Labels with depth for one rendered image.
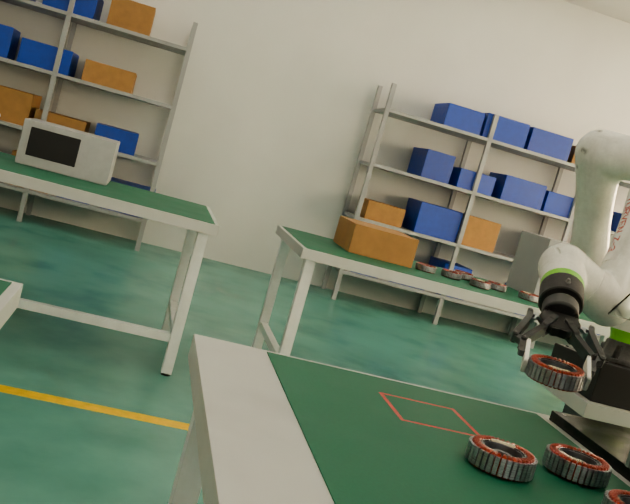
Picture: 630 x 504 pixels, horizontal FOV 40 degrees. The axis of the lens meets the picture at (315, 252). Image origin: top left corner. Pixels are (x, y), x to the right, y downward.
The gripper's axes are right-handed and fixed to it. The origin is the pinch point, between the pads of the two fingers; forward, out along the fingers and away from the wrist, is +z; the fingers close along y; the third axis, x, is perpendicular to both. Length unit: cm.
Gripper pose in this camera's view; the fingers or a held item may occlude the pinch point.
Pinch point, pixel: (555, 369)
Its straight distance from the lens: 169.7
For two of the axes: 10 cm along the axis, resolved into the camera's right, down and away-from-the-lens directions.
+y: -9.5, -2.7, 1.4
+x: 1.4, -8.0, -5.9
